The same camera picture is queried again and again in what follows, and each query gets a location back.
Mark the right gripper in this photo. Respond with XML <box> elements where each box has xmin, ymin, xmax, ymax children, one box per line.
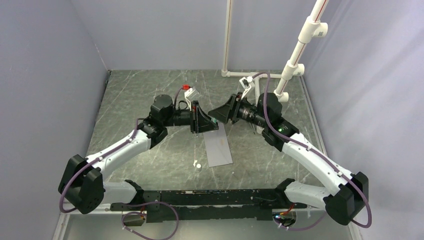
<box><xmin>208</xmin><ymin>92</ymin><xmax>269</xmax><ymax>129</ymax></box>

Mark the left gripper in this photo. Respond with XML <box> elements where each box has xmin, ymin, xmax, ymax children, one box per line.
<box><xmin>163</xmin><ymin>100</ymin><xmax>219</xmax><ymax>134</ymax></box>

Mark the grey envelope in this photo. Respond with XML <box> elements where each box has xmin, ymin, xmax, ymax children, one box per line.
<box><xmin>203</xmin><ymin>122</ymin><xmax>233</xmax><ymax>168</ymax></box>

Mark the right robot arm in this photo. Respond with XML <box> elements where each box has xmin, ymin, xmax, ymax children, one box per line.
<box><xmin>208</xmin><ymin>92</ymin><xmax>372</xmax><ymax>228</ymax></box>

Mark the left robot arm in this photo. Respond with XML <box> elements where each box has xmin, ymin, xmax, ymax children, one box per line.
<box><xmin>58</xmin><ymin>94</ymin><xmax>219</xmax><ymax>214</ymax></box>

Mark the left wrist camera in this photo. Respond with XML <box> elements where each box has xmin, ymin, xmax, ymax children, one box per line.
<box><xmin>183</xmin><ymin>85</ymin><xmax>200</xmax><ymax>110</ymax></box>

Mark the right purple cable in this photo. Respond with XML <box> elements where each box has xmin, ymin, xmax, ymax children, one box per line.
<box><xmin>251</xmin><ymin>72</ymin><xmax>373</xmax><ymax>232</ymax></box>

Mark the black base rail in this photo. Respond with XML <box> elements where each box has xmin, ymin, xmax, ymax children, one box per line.
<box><xmin>110</xmin><ymin>188</ymin><xmax>306</xmax><ymax>223</ymax></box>

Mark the white PVC pipe frame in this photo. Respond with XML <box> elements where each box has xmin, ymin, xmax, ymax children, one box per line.
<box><xmin>221</xmin><ymin>0</ymin><xmax>329</xmax><ymax>104</ymax></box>

